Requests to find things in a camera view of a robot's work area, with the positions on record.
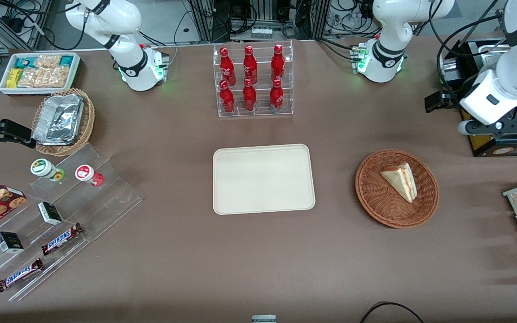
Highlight triangular sandwich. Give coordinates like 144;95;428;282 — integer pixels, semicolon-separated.
380;163;418;203

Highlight light tan wicker basket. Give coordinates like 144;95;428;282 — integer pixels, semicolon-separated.
32;88;96;157

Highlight round brown wicker basket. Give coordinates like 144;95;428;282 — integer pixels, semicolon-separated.
355;149;439;229

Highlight beige rectangular tray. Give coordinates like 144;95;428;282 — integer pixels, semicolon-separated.
213;144;316;215

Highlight white plastic snack bin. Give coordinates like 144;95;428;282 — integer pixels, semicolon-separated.
0;52;82;96

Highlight steel food pan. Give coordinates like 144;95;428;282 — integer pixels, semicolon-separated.
476;44;509;68

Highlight aluminium foil container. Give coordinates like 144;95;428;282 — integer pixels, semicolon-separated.
33;94;84;146

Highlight green lid yogurt cup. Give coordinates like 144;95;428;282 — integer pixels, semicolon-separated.
30;158;65;182

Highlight black hot food display machine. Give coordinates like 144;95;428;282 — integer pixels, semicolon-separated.
438;38;517;157

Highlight yellow snack packet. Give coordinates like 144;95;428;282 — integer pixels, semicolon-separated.
6;68;23;89

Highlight large clear cracker bag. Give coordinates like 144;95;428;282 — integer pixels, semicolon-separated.
17;67;70;88

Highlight small clear cracker bag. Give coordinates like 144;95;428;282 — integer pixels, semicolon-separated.
34;54;61;69

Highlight red lid yogurt cup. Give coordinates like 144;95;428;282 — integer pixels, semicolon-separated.
75;165;104;187

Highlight small black carton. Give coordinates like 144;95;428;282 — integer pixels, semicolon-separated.
0;231;25;254
38;201;63;226

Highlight clear acrylic step display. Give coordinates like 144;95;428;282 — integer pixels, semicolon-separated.
0;143;143;302

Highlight Snickers chocolate bar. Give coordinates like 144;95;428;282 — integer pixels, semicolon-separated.
0;258;44;292
41;223;83;256

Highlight red cola bottle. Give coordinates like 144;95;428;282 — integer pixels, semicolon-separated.
242;78;257;112
270;78;284;111
271;44;285;83
219;47;237;87
219;80;235;113
243;45;258;85

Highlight clear acrylic bottle rack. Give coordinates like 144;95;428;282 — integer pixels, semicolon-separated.
213;39;294;118

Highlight black floor cable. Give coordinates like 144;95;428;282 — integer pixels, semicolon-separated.
359;301;425;323

